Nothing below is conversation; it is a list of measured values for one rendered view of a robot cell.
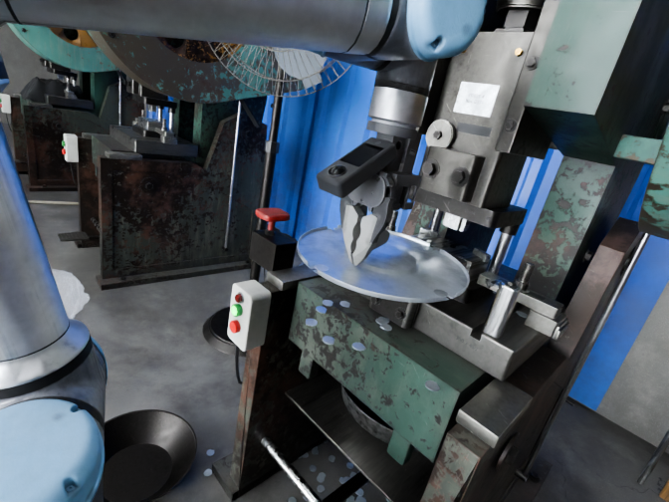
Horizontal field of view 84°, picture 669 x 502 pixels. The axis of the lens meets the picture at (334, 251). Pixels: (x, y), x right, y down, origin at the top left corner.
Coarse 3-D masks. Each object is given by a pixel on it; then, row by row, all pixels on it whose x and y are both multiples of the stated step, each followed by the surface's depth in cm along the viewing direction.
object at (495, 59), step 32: (480, 32) 63; (512, 32) 60; (480, 64) 64; (512, 64) 60; (448, 96) 68; (480, 96) 64; (512, 96) 61; (448, 128) 68; (480, 128) 65; (448, 160) 66; (480, 160) 64; (512, 160) 67; (448, 192) 67; (480, 192) 66; (512, 192) 73
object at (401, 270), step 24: (312, 240) 65; (336, 240) 68; (408, 240) 74; (312, 264) 56; (336, 264) 58; (360, 264) 59; (384, 264) 59; (408, 264) 61; (432, 264) 64; (456, 264) 66; (360, 288) 50; (384, 288) 53; (408, 288) 54; (432, 288) 55; (456, 288) 57
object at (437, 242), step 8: (424, 240) 80; (432, 240) 82; (440, 240) 83; (448, 240) 84; (440, 248) 77; (448, 248) 78; (456, 248) 79; (464, 248) 81; (464, 256) 75; (472, 256) 76; (472, 264) 73; (480, 264) 76; (472, 272) 74; (480, 272) 78; (472, 280) 76
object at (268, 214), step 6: (258, 210) 84; (264, 210) 85; (270, 210) 85; (276, 210) 86; (282, 210) 88; (258, 216) 84; (264, 216) 82; (270, 216) 82; (276, 216) 83; (282, 216) 84; (288, 216) 85; (270, 222) 86; (270, 228) 86
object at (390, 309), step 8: (456, 256) 74; (464, 264) 71; (376, 304) 73; (384, 304) 72; (392, 304) 71; (400, 304) 69; (408, 304) 68; (416, 304) 68; (384, 312) 72; (392, 312) 71; (400, 312) 68; (408, 312) 68; (416, 312) 69; (392, 320) 71; (400, 320) 70; (408, 320) 69; (408, 328) 70
